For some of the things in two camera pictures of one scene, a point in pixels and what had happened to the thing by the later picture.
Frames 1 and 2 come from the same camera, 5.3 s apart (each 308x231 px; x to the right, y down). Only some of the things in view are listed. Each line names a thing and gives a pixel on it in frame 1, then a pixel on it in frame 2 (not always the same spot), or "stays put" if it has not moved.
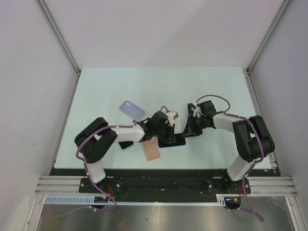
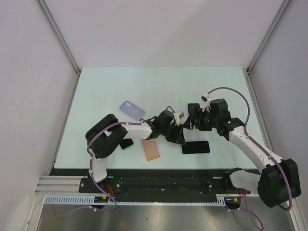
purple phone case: x=133 y=110 stays put
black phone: x=171 y=140 → x=196 y=147
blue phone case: x=165 y=143 → x=195 y=147
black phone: x=190 y=110 stays put
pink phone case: x=151 y=149 stays put
